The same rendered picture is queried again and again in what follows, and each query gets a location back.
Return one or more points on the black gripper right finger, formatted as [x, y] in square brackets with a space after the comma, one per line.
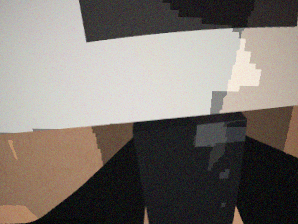
[268, 185]

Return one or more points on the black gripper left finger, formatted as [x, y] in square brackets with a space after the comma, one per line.
[113, 195]

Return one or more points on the black two-prong plug charger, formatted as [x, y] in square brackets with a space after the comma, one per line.
[190, 166]

